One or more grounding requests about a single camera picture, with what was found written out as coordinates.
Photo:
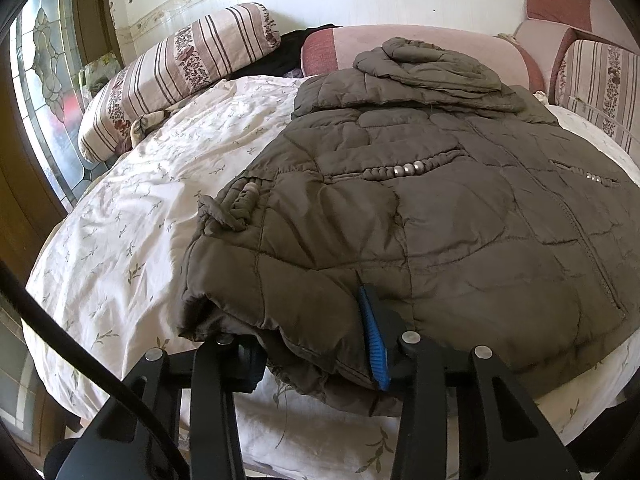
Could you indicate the stained glass window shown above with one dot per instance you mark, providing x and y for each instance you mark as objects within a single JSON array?
[{"x": 45, "y": 75}]

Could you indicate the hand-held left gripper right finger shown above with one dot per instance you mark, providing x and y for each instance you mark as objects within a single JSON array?
[{"x": 375, "y": 345}]

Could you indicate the striped floral pillow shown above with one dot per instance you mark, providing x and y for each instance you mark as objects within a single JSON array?
[
  {"x": 600, "y": 85},
  {"x": 175, "y": 65}
]

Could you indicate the white floral bedsheet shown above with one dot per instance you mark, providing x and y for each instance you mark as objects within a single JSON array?
[{"x": 150, "y": 200}]

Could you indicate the olive grey puffer jacket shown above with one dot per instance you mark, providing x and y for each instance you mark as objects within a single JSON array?
[{"x": 450, "y": 210}]

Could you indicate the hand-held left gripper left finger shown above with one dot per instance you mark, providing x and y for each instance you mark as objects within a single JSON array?
[{"x": 245, "y": 370}]

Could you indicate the pink sofa back cushion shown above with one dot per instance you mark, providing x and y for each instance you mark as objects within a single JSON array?
[
  {"x": 340, "y": 50},
  {"x": 560, "y": 10}
]

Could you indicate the wooden door frame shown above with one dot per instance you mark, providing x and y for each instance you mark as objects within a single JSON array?
[{"x": 25, "y": 210}]

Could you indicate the dark cloth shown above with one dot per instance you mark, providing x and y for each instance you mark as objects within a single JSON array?
[{"x": 290, "y": 55}]

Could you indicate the green patterned packet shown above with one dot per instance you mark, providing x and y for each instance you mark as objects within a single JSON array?
[{"x": 95, "y": 77}]

